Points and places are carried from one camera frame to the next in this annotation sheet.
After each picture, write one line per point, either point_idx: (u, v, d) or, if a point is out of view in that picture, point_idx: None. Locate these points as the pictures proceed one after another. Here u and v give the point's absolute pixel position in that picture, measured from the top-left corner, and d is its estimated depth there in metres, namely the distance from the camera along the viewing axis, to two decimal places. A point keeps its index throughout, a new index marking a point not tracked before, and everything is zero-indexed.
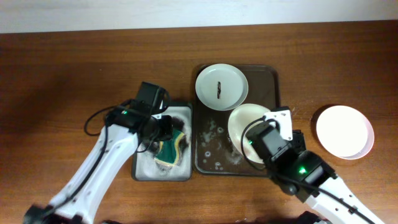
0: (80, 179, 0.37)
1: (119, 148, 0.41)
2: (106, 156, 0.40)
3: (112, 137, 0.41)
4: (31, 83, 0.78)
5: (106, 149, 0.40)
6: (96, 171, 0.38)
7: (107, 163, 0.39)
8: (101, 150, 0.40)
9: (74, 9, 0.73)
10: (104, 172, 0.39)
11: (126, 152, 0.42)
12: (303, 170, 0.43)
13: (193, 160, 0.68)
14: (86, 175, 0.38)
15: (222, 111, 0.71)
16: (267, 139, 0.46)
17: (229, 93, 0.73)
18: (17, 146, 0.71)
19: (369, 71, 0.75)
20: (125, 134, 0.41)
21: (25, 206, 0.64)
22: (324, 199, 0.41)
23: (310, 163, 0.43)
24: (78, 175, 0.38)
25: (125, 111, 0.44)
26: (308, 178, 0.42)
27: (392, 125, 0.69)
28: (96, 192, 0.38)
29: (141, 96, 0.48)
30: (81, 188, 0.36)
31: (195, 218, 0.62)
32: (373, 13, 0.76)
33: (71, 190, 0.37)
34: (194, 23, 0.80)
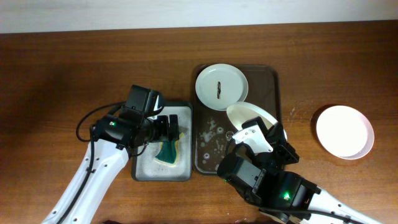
0: (70, 203, 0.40)
1: (106, 167, 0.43)
2: (93, 177, 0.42)
3: (99, 156, 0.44)
4: (30, 84, 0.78)
5: (92, 169, 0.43)
6: (85, 190, 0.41)
7: (94, 184, 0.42)
8: (87, 172, 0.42)
9: (74, 9, 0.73)
10: (92, 190, 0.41)
11: (114, 168, 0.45)
12: (286, 195, 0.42)
13: (194, 160, 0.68)
14: (75, 194, 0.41)
15: (222, 111, 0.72)
16: (240, 175, 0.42)
17: (229, 92, 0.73)
18: (17, 146, 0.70)
19: (369, 71, 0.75)
20: (113, 151, 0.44)
21: (25, 206, 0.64)
22: (319, 218, 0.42)
23: (291, 186, 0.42)
24: (68, 194, 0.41)
25: (113, 122, 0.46)
26: (294, 202, 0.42)
27: (392, 124, 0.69)
28: (87, 210, 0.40)
29: (131, 101, 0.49)
30: (73, 208, 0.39)
31: (195, 218, 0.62)
32: (372, 13, 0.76)
33: (61, 210, 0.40)
34: (194, 24, 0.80)
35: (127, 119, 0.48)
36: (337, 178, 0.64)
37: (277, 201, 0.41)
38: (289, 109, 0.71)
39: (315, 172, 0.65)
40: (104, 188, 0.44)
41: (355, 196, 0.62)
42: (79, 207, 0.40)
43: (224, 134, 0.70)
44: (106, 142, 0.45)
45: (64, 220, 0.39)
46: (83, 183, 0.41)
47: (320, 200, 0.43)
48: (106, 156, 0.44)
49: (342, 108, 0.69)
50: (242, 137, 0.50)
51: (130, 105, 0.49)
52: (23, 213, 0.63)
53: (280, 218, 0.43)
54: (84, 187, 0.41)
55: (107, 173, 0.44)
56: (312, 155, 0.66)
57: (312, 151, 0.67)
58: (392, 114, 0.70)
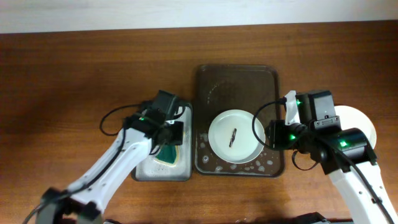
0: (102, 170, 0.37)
1: (135, 149, 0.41)
2: (122, 155, 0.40)
3: (130, 139, 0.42)
4: (30, 84, 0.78)
5: (123, 148, 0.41)
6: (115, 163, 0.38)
7: (122, 163, 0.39)
8: (117, 149, 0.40)
9: (73, 9, 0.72)
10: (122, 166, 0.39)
11: (137, 158, 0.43)
12: (344, 142, 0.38)
13: (194, 160, 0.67)
14: (105, 166, 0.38)
15: (234, 158, 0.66)
16: (318, 102, 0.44)
17: (244, 134, 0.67)
18: (17, 146, 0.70)
19: (369, 71, 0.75)
20: (142, 137, 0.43)
21: (26, 206, 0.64)
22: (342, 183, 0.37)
23: (350, 138, 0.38)
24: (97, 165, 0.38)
25: (142, 117, 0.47)
26: (346, 151, 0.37)
27: (392, 125, 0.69)
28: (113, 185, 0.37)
29: (158, 102, 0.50)
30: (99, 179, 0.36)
31: (195, 218, 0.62)
32: (373, 12, 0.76)
33: (87, 179, 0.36)
34: (194, 24, 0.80)
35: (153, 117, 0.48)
36: None
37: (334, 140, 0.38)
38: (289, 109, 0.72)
39: (314, 172, 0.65)
40: (127, 175, 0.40)
41: None
42: (104, 179, 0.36)
43: (224, 163, 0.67)
44: (135, 130, 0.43)
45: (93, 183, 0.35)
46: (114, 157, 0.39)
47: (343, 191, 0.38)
48: (137, 139, 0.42)
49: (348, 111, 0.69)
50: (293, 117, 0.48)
51: (157, 107, 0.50)
52: (24, 213, 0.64)
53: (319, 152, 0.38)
54: (114, 162, 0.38)
55: (134, 156, 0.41)
56: None
57: None
58: (392, 114, 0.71)
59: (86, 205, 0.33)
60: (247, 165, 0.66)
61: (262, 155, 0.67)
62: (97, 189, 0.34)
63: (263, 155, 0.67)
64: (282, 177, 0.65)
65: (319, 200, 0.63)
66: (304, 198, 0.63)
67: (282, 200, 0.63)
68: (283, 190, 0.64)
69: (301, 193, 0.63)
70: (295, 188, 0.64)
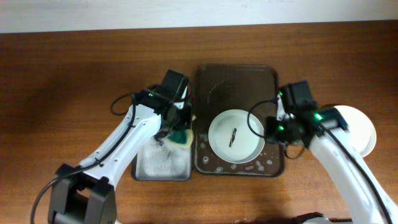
0: (111, 148, 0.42)
1: (145, 125, 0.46)
2: (133, 130, 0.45)
3: (139, 116, 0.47)
4: (30, 84, 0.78)
5: (133, 124, 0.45)
6: (122, 144, 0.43)
7: (132, 140, 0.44)
8: (128, 125, 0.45)
9: (73, 8, 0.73)
10: (129, 144, 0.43)
11: (146, 134, 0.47)
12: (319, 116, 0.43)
13: (193, 160, 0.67)
14: (113, 145, 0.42)
15: (234, 158, 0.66)
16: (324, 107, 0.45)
17: (243, 131, 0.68)
18: (17, 146, 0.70)
19: (369, 71, 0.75)
20: (152, 114, 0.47)
21: (25, 206, 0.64)
22: (324, 154, 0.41)
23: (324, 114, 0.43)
24: (106, 144, 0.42)
25: (151, 94, 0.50)
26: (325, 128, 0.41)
27: (392, 125, 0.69)
28: (122, 162, 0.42)
29: (166, 82, 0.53)
30: (109, 156, 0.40)
31: (195, 218, 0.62)
32: (373, 12, 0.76)
33: (98, 156, 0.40)
34: (194, 24, 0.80)
35: (161, 93, 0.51)
36: None
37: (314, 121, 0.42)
38: None
39: (314, 171, 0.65)
40: (134, 152, 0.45)
41: None
42: (113, 157, 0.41)
43: (222, 162, 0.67)
44: (147, 107, 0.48)
45: (106, 158, 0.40)
46: (123, 135, 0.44)
47: (328, 162, 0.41)
48: (145, 116, 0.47)
49: (347, 111, 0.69)
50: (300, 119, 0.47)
51: (165, 86, 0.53)
52: (24, 213, 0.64)
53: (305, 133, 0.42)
54: (125, 137, 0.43)
55: (144, 131, 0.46)
56: (311, 155, 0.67)
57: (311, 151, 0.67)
58: (392, 114, 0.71)
59: (99, 180, 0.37)
60: (247, 165, 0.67)
61: (262, 155, 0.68)
62: (106, 169, 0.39)
63: (263, 155, 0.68)
64: (282, 177, 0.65)
65: (319, 200, 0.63)
66: (305, 198, 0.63)
67: (282, 200, 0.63)
68: (283, 190, 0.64)
69: (300, 193, 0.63)
70: (295, 188, 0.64)
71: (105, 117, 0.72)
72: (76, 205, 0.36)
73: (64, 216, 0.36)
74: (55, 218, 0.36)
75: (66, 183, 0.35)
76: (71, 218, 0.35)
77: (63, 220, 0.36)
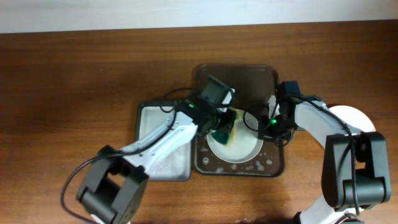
0: (152, 141, 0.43)
1: (181, 131, 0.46)
2: (171, 134, 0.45)
3: (179, 121, 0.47)
4: (30, 84, 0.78)
5: (172, 127, 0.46)
6: (161, 142, 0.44)
7: (168, 141, 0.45)
8: (168, 127, 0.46)
9: (73, 8, 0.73)
10: (166, 145, 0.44)
11: (178, 140, 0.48)
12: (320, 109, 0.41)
13: (193, 160, 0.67)
14: (153, 140, 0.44)
15: (232, 159, 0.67)
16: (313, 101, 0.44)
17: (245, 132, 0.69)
18: (17, 146, 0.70)
19: (369, 71, 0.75)
20: (190, 122, 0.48)
21: (25, 206, 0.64)
22: (304, 114, 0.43)
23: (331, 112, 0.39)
24: (148, 137, 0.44)
25: (192, 104, 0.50)
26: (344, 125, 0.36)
27: (392, 124, 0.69)
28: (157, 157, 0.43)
29: (208, 91, 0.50)
30: (148, 148, 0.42)
31: (195, 218, 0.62)
32: (372, 12, 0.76)
33: (140, 146, 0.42)
34: (194, 24, 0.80)
35: (198, 104, 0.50)
36: None
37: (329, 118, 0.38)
38: None
39: (314, 171, 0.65)
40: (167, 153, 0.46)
41: None
42: (152, 151, 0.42)
43: (215, 157, 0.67)
44: (183, 116, 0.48)
45: (145, 150, 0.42)
46: (163, 135, 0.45)
47: (307, 122, 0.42)
48: (185, 122, 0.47)
49: (347, 112, 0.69)
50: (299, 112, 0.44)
51: (205, 95, 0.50)
52: (23, 213, 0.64)
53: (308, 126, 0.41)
54: (162, 138, 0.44)
55: (177, 138, 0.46)
56: (312, 155, 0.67)
57: (311, 151, 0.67)
58: (392, 114, 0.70)
59: (136, 167, 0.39)
60: (247, 165, 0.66)
61: (261, 155, 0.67)
62: (143, 159, 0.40)
63: (262, 155, 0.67)
64: (282, 177, 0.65)
65: None
66: (305, 198, 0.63)
67: (282, 200, 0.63)
68: (283, 190, 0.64)
69: (301, 193, 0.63)
70: (295, 188, 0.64)
71: (106, 117, 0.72)
72: (105, 188, 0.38)
73: (93, 197, 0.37)
74: (83, 196, 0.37)
75: (106, 163, 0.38)
76: (99, 200, 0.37)
77: (91, 201, 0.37)
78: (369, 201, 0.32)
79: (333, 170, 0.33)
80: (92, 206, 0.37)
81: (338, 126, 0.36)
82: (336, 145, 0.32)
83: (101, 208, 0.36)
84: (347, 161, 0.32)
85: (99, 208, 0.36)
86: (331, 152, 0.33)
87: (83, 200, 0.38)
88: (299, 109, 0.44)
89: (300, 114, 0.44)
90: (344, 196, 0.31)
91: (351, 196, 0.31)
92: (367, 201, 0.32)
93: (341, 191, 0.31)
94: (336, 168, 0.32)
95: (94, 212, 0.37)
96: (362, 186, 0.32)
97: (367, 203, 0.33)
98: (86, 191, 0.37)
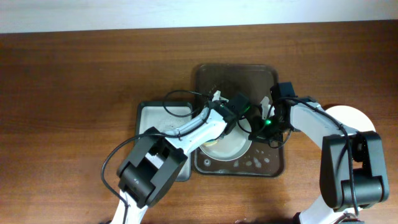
0: (188, 129, 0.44)
1: (214, 126, 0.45)
2: (204, 126, 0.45)
3: (211, 116, 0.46)
4: (30, 84, 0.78)
5: (206, 121, 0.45)
6: (196, 131, 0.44)
7: (203, 132, 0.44)
8: (202, 121, 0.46)
9: (74, 8, 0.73)
10: (201, 135, 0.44)
11: (209, 136, 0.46)
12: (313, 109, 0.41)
13: (193, 160, 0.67)
14: (188, 130, 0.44)
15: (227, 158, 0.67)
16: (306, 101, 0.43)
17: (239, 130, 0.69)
18: (17, 147, 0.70)
19: (368, 71, 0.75)
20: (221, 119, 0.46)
21: (25, 206, 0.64)
22: (300, 115, 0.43)
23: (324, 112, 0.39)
24: (185, 126, 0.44)
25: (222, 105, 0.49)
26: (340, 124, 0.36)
27: (392, 125, 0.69)
28: (192, 145, 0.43)
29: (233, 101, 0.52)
30: (186, 135, 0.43)
31: (195, 218, 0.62)
32: (372, 12, 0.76)
33: (179, 130, 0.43)
34: (194, 24, 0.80)
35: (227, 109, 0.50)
36: None
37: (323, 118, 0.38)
38: None
39: (314, 172, 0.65)
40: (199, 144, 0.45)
41: None
42: (189, 137, 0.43)
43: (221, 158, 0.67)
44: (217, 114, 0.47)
45: (183, 136, 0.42)
46: (196, 126, 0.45)
47: (302, 123, 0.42)
48: (216, 118, 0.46)
49: (346, 112, 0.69)
50: (293, 112, 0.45)
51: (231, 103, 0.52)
52: (23, 213, 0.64)
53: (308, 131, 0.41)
54: (196, 129, 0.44)
55: (208, 132, 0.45)
56: (311, 155, 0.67)
57: (311, 151, 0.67)
58: (392, 114, 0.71)
59: (176, 149, 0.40)
60: (245, 164, 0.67)
61: (259, 154, 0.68)
62: (183, 144, 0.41)
63: (261, 155, 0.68)
64: (282, 177, 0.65)
65: None
66: (305, 198, 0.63)
67: (282, 200, 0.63)
68: (283, 190, 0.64)
69: (300, 193, 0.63)
70: (295, 188, 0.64)
71: (106, 117, 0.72)
72: (145, 166, 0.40)
73: (134, 172, 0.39)
74: (124, 169, 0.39)
75: (151, 142, 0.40)
76: (139, 175, 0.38)
77: (132, 175, 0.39)
78: (368, 201, 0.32)
79: (331, 172, 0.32)
80: (130, 181, 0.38)
81: (334, 126, 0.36)
82: (333, 145, 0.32)
83: (138, 182, 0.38)
84: (345, 161, 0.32)
85: (138, 182, 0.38)
86: (327, 152, 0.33)
87: (123, 173, 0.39)
88: (293, 110, 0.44)
89: (296, 114, 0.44)
90: (342, 196, 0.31)
91: (349, 196, 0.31)
92: (367, 201, 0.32)
93: (339, 191, 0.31)
94: (334, 169, 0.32)
95: (132, 186, 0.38)
96: (360, 186, 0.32)
97: (366, 203, 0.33)
98: (129, 165, 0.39)
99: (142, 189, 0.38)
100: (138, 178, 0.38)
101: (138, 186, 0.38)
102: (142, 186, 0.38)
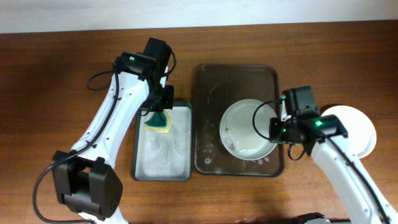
0: (104, 122, 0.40)
1: (132, 94, 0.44)
2: (120, 102, 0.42)
3: (124, 86, 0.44)
4: (30, 84, 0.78)
5: (119, 97, 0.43)
6: (111, 119, 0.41)
7: (119, 110, 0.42)
8: (114, 99, 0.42)
9: (74, 9, 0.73)
10: (120, 114, 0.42)
11: (137, 101, 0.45)
12: (319, 122, 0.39)
13: (193, 160, 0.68)
14: (103, 121, 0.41)
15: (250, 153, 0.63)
16: (300, 94, 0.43)
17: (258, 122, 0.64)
18: (17, 147, 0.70)
19: (369, 71, 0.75)
20: (137, 80, 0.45)
21: (25, 206, 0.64)
22: (325, 160, 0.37)
23: (326, 120, 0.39)
24: (94, 124, 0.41)
25: (132, 56, 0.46)
26: (326, 131, 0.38)
27: (392, 125, 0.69)
28: (115, 137, 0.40)
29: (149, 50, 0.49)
30: (101, 134, 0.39)
31: (195, 218, 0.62)
32: (372, 12, 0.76)
33: (89, 137, 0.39)
34: (194, 24, 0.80)
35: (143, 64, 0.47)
36: None
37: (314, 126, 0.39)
38: None
39: (314, 172, 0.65)
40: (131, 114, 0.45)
41: None
42: (105, 135, 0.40)
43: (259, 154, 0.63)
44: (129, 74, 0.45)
45: (98, 137, 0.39)
46: (110, 110, 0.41)
47: (331, 170, 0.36)
48: (129, 86, 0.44)
49: (346, 112, 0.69)
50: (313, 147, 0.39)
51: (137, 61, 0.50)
52: (23, 213, 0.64)
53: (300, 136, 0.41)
54: (112, 114, 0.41)
55: (132, 101, 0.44)
56: None
57: None
58: (392, 114, 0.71)
59: (95, 160, 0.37)
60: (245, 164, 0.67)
61: None
62: (99, 148, 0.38)
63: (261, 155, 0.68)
64: (282, 177, 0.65)
65: (319, 200, 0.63)
66: (305, 198, 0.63)
67: (282, 200, 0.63)
68: (283, 190, 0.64)
69: (301, 193, 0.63)
70: (295, 188, 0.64)
71: None
72: (82, 185, 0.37)
73: (76, 194, 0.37)
74: (66, 195, 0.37)
75: (64, 168, 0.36)
76: (80, 193, 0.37)
77: (76, 197, 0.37)
78: None
79: None
80: (78, 203, 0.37)
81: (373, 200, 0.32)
82: None
83: (84, 200, 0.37)
84: None
85: (84, 201, 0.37)
86: None
87: (68, 198, 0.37)
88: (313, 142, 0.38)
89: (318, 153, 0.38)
90: None
91: None
92: None
93: None
94: None
95: (82, 207, 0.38)
96: None
97: None
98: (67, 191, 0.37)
99: (92, 206, 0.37)
100: (82, 197, 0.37)
101: (86, 203, 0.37)
102: (89, 203, 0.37)
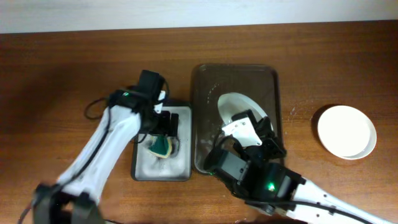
0: (95, 151, 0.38)
1: (122, 129, 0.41)
2: (111, 134, 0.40)
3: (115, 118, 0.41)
4: (30, 84, 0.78)
5: (110, 128, 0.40)
6: (101, 149, 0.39)
7: (112, 143, 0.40)
8: (105, 130, 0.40)
9: (74, 9, 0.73)
10: (110, 148, 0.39)
11: (127, 134, 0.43)
12: (272, 186, 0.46)
13: (193, 160, 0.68)
14: (92, 152, 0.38)
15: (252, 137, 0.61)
16: (226, 167, 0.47)
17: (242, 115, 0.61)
18: (17, 147, 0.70)
19: (368, 71, 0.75)
20: (129, 114, 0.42)
21: (25, 206, 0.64)
22: (305, 210, 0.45)
23: (276, 179, 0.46)
24: (89, 145, 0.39)
25: (127, 93, 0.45)
26: (278, 192, 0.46)
27: (392, 124, 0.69)
28: (103, 168, 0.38)
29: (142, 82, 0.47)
30: (89, 165, 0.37)
31: (195, 218, 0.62)
32: (372, 12, 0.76)
33: (78, 166, 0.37)
34: (194, 24, 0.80)
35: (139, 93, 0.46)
36: (336, 177, 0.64)
37: (263, 192, 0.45)
38: (289, 109, 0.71)
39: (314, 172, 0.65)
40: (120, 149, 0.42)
41: (355, 195, 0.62)
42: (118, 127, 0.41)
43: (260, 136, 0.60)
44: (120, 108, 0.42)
45: (87, 167, 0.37)
46: (100, 141, 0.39)
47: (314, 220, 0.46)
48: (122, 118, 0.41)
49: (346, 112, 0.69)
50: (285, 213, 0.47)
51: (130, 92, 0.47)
52: None
53: (265, 210, 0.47)
54: (101, 145, 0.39)
55: (123, 134, 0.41)
56: (311, 155, 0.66)
57: (312, 151, 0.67)
58: (392, 114, 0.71)
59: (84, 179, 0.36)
60: None
61: None
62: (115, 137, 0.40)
63: None
64: None
65: None
66: None
67: None
68: None
69: None
70: None
71: None
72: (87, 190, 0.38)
73: None
74: None
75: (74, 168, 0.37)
76: None
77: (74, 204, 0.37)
78: None
79: None
80: None
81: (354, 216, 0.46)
82: None
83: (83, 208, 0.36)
84: None
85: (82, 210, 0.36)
86: None
87: None
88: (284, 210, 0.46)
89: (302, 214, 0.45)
90: None
91: None
92: None
93: None
94: None
95: None
96: None
97: None
98: None
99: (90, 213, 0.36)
100: None
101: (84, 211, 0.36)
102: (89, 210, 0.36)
